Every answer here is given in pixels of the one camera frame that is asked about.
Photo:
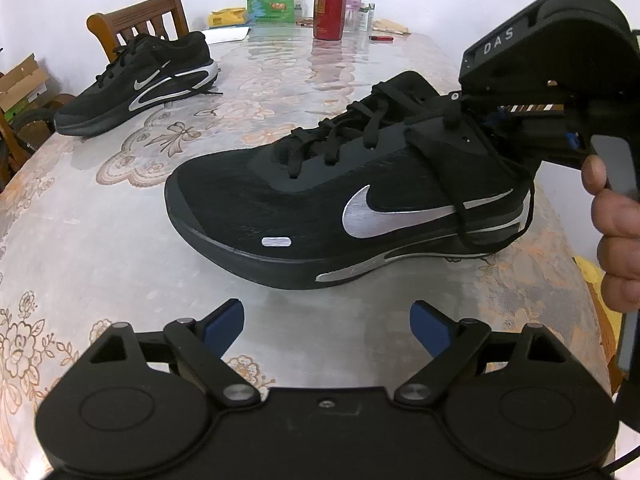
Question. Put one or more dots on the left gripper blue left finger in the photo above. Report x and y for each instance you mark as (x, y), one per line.
(221, 328)

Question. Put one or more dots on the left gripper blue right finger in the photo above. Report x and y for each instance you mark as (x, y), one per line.
(431, 328)

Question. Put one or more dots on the black sneaker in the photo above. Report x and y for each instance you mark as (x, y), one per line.
(232, 207)
(147, 71)

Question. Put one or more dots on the floral lace tablecloth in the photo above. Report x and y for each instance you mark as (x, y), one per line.
(86, 241)

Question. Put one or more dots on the person's right hand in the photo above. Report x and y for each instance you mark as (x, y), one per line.
(617, 218)

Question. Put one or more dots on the small white bottle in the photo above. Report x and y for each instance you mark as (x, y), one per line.
(365, 17)

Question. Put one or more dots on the pink plastic container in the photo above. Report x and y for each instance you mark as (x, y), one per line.
(352, 8)

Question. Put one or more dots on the red liquor bottle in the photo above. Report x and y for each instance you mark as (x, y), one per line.
(329, 17)

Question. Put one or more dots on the yellow packet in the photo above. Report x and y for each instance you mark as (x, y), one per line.
(227, 17)

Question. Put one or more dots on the green snack packet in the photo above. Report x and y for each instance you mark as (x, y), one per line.
(271, 11)

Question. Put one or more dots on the cardboard box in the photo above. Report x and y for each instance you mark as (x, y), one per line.
(21, 82)

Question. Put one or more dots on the brown wooden chair right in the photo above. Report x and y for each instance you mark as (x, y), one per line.
(146, 17)

